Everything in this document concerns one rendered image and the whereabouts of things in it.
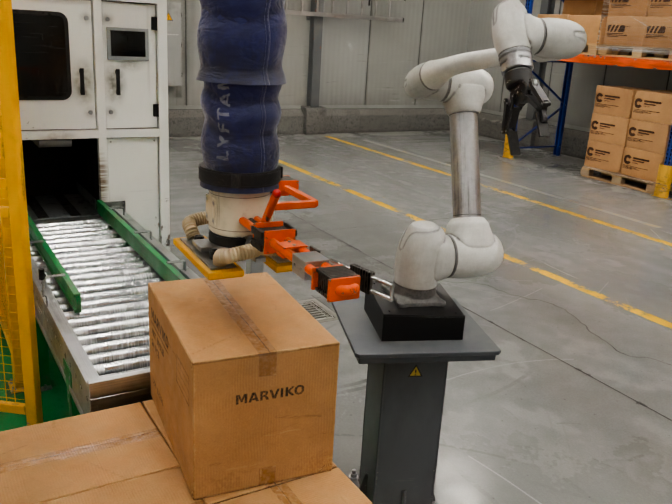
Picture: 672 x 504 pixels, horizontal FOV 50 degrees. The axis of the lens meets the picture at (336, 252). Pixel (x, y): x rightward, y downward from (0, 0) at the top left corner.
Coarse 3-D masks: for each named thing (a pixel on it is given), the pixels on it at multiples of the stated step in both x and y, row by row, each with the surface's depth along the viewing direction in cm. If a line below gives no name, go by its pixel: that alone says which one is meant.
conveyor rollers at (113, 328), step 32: (64, 224) 429; (96, 224) 430; (32, 256) 366; (64, 256) 372; (96, 256) 372; (128, 256) 380; (96, 288) 330; (128, 288) 330; (96, 320) 296; (128, 320) 296; (96, 352) 271; (128, 352) 269
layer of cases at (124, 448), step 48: (0, 432) 213; (48, 432) 215; (96, 432) 216; (144, 432) 218; (0, 480) 192; (48, 480) 193; (96, 480) 194; (144, 480) 195; (288, 480) 199; (336, 480) 200
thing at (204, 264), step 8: (176, 240) 211; (184, 240) 209; (184, 248) 204; (192, 248) 202; (192, 256) 197; (200, 256) 196; (208, 256) 196; (200, 264) 191; (208, 264) 190; (232, 264) 191; (208, 272) 186; (216, 272) 186; (224, 272) 187; (232, 272) 188; (240, 272) 189
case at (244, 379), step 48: (192, 288) 225; (240, 288) 227; (192, 336) 191; (240, 336) 192; (288, 336) 194; (192, 384) 178; (240, 384) 183; (288, 384) 189; (336, 384) 196; (192, 432) 183; (240, 432) 188; (288, 432) 194; (192, 480) 187; (240, 480) 192
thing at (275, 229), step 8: (256, 224) 182; (264, 224) 183; (272, 224) 184; (280, 224) 185; (288, 224) 184; (256, 232) 178; (264, 232) 175; (272, 232) 176; (280, 232) 177; (288, 232) 178; (296, 232) 180; (256, 240) 180; (264, 240) 176; (280, 240) 177; (256, 248) 179; (264, 248) 176; (272, 248) 177
